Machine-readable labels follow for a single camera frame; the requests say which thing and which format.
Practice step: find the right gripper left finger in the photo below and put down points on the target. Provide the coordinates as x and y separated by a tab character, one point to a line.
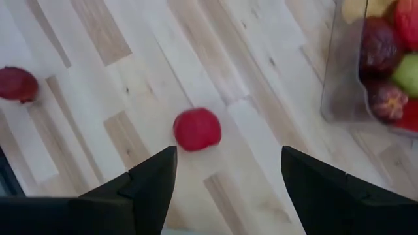
150	189

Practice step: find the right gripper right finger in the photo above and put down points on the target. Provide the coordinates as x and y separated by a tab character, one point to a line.
316	189

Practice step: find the red apple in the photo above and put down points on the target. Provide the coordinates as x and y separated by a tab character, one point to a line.
409	117
197	129

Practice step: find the red speckled pomegranate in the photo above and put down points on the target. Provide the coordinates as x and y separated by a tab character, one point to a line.
387	101

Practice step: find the green apple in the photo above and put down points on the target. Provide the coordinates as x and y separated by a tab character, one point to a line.
408	75

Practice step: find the dark red wrinkled fruit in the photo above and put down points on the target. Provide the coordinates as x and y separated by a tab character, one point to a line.
380	49

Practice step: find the yellow pear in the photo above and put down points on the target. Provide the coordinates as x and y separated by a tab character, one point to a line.
356	9

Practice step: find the red orange mango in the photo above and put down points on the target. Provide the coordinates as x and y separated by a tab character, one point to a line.
407	23

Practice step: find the clear plastic bin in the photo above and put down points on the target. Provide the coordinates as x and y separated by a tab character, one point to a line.
343	81

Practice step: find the small dark red plum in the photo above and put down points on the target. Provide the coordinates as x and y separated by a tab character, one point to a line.
17	84

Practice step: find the black aluminium table frame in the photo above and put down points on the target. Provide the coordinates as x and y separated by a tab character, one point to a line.
8	178

